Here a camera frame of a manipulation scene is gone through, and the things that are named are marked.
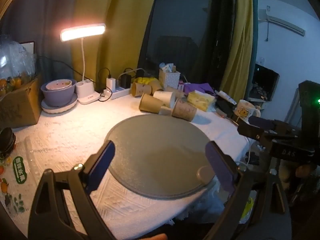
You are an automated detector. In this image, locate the fruit-printed plastic bag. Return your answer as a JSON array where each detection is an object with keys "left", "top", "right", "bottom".
[{"left": 0, "top": 135, "right": 34, "bottom": 217}]

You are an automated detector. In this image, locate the white power strip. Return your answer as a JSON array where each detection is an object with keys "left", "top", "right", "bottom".
[{"left": 100, "top": 85, "right": 140, "bottom": 100}]

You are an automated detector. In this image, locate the purple cloth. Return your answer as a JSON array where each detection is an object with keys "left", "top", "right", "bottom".
[{"left": 183, "top": 82, "right": 215, "bottom": 96}]

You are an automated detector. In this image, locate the black cable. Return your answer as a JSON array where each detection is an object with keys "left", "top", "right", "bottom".
[{"left": 37, "top": 56, "right": 112, "bottom": 95}]

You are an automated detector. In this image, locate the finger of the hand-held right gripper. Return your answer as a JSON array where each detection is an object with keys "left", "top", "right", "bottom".
[
  {"left": 237, "top": 123, "right": 298, "bottom": 142},
  {"left": 249, "top": 116, "right": 297, "bottom": 133}
]

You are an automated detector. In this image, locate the yellow curtain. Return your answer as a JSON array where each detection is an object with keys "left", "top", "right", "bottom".
[
  {"left": 71, "top": 0, "right": 161, "bottom": 98},
  {"left": 219, "top": 0, "right": 254, "bottom": 96}
]

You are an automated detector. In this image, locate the dark screen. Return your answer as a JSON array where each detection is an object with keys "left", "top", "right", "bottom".
[{"left": 246, "top": 64, "right": 280, "bottom": 103}]

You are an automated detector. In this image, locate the white textured tablecloth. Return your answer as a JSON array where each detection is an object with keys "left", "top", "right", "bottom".
[{"left": 0, "top": 90, "right": 255, "bottom": 239}]

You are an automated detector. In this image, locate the white air conditioner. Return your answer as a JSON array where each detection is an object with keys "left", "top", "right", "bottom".
[{"left": 258, "top": 8, "right": 306, "bottom": 37}]

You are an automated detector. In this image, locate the white paper cup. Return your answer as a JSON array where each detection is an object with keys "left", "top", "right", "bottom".
[{"left": 153, "top": 90, "right": 176, "bottom": 107}]

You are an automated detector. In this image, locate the stack of black bowls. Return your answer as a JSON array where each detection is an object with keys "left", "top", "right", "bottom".
[{"left": 0, "top": 127, "right": 16, "bottom": 156}]

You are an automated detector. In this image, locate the white woven basket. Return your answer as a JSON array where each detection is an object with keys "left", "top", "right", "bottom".
[{"left": 159, "top": 62, "right": 181, "bottom": 91}]

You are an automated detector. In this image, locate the cardboard box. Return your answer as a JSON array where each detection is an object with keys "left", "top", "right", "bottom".
[{"left": 0, "top": 73, "right": 43, "bottom": 130}]

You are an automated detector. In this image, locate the yellow plastic bag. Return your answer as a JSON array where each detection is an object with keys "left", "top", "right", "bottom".
[{"left": 239, "top": 194, "right": 253, "bottom": 224}]

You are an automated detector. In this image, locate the brown patterned paper cup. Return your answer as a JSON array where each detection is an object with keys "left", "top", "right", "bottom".
[{"left": 172, "top": 99, "right": 198, "bottom": 122}]

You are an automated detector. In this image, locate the grey round mat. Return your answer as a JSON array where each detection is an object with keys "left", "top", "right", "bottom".
[{"left": 104, "top": 114, "right": 217, "bottom": 199}]

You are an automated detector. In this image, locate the dark window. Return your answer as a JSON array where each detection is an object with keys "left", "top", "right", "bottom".
[{"left": 137, "top": 0, "right": 238, "bottom": 85}]

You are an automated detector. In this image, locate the white desk lamp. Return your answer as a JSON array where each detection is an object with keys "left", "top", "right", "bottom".
[{"left": 60, "top": 23, "right": 106, "bottom": 105}]

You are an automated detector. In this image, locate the yellow cloth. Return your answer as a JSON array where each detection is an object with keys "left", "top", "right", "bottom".
[{"left": 132, "top": 77, "right": 157, "bottom": 85}]

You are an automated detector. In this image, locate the white tube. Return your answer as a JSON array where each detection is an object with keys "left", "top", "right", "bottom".
[{"left": 214, "top": 90, "right": 237, "bottom": 105}]

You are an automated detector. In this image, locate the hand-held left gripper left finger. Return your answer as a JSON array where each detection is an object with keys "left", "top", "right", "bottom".
[{"left": 28, "top": 140, "right": 116, "bottom": 240}]

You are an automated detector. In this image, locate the purple bowl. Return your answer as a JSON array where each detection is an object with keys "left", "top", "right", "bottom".
[{"left": 41, "top": 79, "right": 77, "bottom": 107}]

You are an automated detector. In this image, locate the white scalloped plate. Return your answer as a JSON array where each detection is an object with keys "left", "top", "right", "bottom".
[{"left": 41, "top": 93, "right": 79, "bottom": 116}]

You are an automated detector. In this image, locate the grey curtain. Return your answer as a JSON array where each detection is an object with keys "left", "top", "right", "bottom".
[{"left": 0, "top": 0, "right": 84, "bottom": 85}]

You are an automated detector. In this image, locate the clear bag of oranges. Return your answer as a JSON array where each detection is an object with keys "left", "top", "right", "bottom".
[{"left": 0, "top": 39, "right": 38, "bottom": 98}]

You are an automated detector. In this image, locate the pale inner bowl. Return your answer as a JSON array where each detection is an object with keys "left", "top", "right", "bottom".
[{"left": 46, "top": 79, "right": 73, "bottom": 91}]

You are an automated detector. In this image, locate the person's right hand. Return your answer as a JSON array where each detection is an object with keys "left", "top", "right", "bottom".
[{"left": 295, "top": 164, "right": 315, "bottom": 178}]

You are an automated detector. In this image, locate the black power adapter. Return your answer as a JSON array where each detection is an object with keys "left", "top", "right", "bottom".
[{"left": 121, "top": 74, "right": 132, "bottom": 89}]

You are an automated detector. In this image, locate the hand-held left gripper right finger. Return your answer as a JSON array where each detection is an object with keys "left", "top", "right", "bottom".
[{"left": 202, "top": 141, "right": 293, "bottom": 240}]

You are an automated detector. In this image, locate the yellow tissue packet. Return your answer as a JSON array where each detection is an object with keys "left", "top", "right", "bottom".
[{"left": 187, "top": 91, "right": 216, "bottom": 112}]

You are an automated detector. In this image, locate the small black box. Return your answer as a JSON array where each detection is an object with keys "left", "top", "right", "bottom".
[{"left": 215, "top": 99, "right": 236, "bottom": 118}]

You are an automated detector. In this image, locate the white bear-print mug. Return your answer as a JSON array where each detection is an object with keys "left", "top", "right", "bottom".
[{"left": 233, "top": 99, "right": 261, "bottom": 121}]

